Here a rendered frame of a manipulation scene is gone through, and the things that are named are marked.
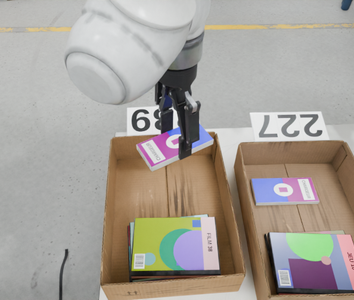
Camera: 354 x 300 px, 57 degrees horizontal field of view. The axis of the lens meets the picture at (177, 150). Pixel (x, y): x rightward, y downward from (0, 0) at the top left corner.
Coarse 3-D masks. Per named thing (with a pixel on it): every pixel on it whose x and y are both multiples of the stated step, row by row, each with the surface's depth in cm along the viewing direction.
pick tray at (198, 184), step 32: (128, 160) 93; (192, 160) 93; (128, 192) 86; (160, 192) 85; (192, 192) 86; (224, 192) 80; (128, 224) 80; (224, 224) 80; (224, 256) 75; (128, 288) 63; (160, 288) 65; (192, 288) 66; (224, 288) 68
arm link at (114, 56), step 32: (96, 0) 32; (128, 0) 31; (160, 0) 31; (192, 0) 35; (96, 32) 31; (128, 32) 32; (160, 32) 33; (96, 64) 31; (128, 64) 32; (160, 64) 35; (96, 96) 35; (128, 96) 34
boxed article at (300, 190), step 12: (252, 180) 87; (264, 180) 87; (276, 180) 87; (288, 180) 87; (300, 180) 87; (264, 192) 84; (276, 192) 84; (288, 192) 84; (300, 192) 84; (312, 192) 84; (264, 204) 83; (276, 204) 83; (288, 204) 83
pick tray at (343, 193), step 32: (256, 160) 90; (288, 160) 91; (320, 160) 91; (352, 160) 82; (320, 192) 86; (352, 192) 82; (256, 224) 80; (288, 224) 80; (320, 224) 80; (352, 224) 80; (256, 256) 68; (256, 288) 69
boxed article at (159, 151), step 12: (168, 132) 76; (180, 132) 76; (204, 132) 76; (144, 144) 74; (156, 144) 74; (168, 144) 74; (192, 144) 74; (204, 144) 74; (144, 156) 72; (156, 156) 72; (168, 156) 72; (156, 168) 71
